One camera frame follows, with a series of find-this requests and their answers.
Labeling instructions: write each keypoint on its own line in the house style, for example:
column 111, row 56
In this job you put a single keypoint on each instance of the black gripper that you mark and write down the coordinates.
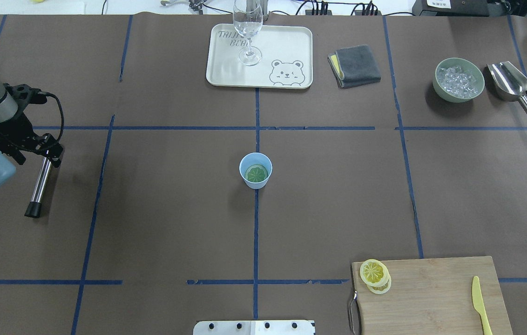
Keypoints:
column 17, row 131

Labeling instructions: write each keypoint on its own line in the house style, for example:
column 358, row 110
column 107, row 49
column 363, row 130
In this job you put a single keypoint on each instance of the steel muddler black tip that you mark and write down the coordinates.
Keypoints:
column 39, row 202

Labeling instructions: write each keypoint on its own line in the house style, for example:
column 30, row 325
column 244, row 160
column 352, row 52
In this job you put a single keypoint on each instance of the light blue plastic cup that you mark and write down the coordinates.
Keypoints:
column 255, row 159

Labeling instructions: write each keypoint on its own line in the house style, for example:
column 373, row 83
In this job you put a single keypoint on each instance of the yellow lemon slice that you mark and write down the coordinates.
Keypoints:
column 379, row 290
column 374, row 273

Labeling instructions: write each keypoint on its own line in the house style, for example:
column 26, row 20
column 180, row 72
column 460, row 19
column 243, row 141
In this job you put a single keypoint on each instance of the steel ice scoop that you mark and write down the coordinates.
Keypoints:
column 510, row 83

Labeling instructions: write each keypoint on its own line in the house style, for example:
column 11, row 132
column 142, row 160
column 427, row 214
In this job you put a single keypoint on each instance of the green bowl of ice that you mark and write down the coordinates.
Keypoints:
column 458, row 80

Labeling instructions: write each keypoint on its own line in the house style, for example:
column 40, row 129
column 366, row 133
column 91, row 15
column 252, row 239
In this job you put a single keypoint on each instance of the grey folded cloth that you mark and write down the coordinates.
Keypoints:
column 358, row 65

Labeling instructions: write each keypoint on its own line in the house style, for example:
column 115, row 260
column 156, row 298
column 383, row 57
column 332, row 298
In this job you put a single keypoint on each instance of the green lime slice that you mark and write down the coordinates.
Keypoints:
column 256, row 173

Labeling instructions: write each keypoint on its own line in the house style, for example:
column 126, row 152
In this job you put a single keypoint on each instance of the yellow folded cloth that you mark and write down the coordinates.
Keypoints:
column 335, row 66

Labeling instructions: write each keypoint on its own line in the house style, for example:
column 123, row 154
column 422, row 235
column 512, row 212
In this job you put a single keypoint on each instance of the yellow plastic knife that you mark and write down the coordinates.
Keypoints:
column 479, row 306

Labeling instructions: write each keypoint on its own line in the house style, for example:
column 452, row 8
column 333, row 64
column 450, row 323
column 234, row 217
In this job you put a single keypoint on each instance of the bamboo cutting board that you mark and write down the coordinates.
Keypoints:
column 431, row 297

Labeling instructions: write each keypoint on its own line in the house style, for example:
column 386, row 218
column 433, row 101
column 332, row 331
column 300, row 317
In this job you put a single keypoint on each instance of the clear wine glass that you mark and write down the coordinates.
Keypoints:
column 248, row 20

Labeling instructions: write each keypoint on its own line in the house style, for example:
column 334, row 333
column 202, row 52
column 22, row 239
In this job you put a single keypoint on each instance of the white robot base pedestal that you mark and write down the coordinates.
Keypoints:
column 255, row 327

